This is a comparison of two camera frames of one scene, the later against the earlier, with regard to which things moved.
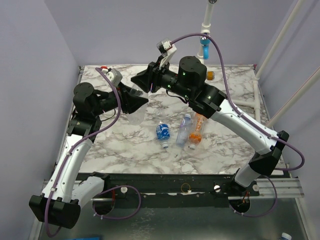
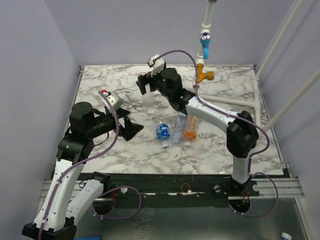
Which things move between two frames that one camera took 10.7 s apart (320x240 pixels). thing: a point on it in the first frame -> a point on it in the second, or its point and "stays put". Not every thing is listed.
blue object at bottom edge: [87, 238] stays put
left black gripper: [128, 103] -> [130, 128]
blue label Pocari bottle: [163, 133] stays put
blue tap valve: [205, 42] stays put
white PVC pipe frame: [206, 28] stays put
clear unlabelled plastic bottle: [139, 116] -> [148, 98]
